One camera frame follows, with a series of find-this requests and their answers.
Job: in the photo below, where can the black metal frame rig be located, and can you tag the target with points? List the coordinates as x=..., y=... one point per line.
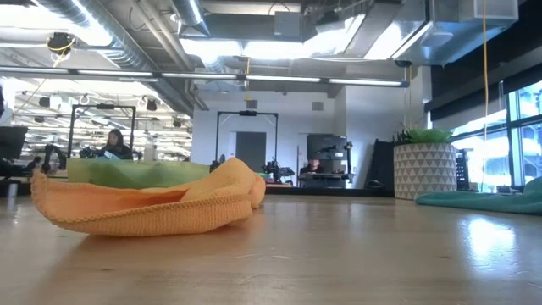
x=247, y=113
x=105, y=106

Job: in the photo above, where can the black cabinet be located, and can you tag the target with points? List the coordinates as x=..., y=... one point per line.
x=328, y=148

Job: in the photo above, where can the black chair back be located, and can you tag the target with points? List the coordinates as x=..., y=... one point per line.
x=381, y=165

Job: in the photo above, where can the teal microfiber towel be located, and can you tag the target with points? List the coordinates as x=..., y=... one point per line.
x=487, y=201

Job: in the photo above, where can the succulent in triangle-patterned pot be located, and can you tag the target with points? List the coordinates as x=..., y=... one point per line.
x=425, y=165

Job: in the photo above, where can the black ceiling dome fixture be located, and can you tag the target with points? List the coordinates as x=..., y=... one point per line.
x=60, y=42

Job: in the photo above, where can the orange microfiber towel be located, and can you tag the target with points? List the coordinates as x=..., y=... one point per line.
x=148, y=216

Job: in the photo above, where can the person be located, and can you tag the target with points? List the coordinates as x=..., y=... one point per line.
x=115, y=148
x=313, y=167

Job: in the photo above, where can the black computer monitor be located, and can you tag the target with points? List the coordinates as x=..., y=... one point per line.
x=10, y=142

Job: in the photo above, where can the yellow plastic bin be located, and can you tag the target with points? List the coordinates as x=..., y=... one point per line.
x=76, y=171

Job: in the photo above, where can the green microfiber towel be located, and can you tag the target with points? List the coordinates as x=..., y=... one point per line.
x=139, y=175

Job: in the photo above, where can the long ceiling light bar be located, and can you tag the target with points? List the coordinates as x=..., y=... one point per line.
x=169, y=75

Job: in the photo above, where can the black background robot arm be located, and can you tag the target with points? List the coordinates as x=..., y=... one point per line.
x=277, y=170

